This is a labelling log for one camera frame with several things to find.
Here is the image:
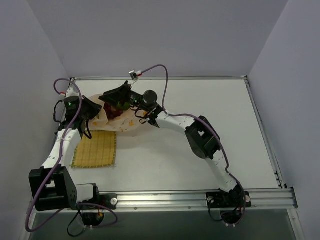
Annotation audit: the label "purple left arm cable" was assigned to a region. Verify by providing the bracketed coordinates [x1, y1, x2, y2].
[24, 77, 118, 233]

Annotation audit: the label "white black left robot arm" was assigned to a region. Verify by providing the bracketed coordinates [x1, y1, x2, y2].
[29, 96, 102, 212]

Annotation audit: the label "banana print plastic bag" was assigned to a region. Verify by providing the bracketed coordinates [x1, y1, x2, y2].
[88, 108, 142, 132]

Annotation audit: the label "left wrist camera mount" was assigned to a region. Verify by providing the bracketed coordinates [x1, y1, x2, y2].
[60, 85, 79, 98]

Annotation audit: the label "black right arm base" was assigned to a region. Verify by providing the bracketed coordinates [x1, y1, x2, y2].
[206, 191, 252, 227]

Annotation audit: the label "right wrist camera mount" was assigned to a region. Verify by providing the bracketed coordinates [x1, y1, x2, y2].
[129, 70, 142, 85]

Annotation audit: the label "green fake fruit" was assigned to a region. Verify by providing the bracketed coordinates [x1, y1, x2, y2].
[114, 102, 131, 111]

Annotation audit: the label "dark red fake grapes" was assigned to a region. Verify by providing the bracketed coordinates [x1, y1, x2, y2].
[103, 103, 124, 121]

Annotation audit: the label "yellow woven placemat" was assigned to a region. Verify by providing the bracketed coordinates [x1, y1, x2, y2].
[70, 130, 117, 169]

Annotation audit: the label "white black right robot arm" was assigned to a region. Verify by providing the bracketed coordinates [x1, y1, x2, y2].
[99, 81, 245, 200]

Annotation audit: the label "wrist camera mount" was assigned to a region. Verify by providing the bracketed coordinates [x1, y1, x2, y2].
[129, 70, 142, 85]
[60, 85, 79, 98]

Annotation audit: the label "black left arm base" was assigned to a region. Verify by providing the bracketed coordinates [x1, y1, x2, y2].
[66, 193, 119, 238]

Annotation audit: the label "front aluminium mounting rail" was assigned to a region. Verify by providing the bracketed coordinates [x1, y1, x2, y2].
[28, 188, 299, 213]

